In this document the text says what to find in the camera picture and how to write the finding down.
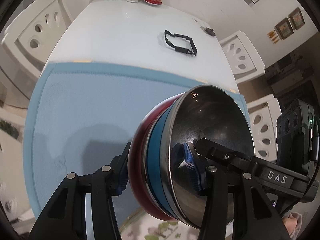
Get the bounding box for blue steel bowl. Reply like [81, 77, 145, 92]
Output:
[143, 85, 254, 228]

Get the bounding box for floral plate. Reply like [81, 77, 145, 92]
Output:
[119, 208, 200, 240]

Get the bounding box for magenta steel bowl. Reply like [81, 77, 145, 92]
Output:
[127, 94, 181, 221]

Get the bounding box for right human hand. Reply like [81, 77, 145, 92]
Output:
[282, 216, 298, 239]

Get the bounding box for white chair left near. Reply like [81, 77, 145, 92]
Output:
[1, 108, 35, 227]

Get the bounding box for white chair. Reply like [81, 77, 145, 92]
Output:
[247, 94, 281, 163]
[1, 0, 74, 79]
[1, 108, 35, 227]
[219, 30, 265, 84]

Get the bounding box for white chair right near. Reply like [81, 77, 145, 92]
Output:
[247, 94, 281, 163]

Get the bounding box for white chair right far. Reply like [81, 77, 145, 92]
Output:
[219, 30, 265, 84]

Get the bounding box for light blue table mat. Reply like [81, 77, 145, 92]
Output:
[23, 62, 200, 216]

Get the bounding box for red flower plant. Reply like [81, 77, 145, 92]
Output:
[0, 120, 19, 139]

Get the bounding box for black round lid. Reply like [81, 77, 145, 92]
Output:
[204, 28, 216, 37]

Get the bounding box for small framed pictures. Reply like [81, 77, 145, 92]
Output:
[275, 7, 305, 40]

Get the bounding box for white chair left far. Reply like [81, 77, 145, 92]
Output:
[1, 0, 74, 79]

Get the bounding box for black plastic frame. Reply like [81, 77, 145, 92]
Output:
[164, 30, 197, 56]

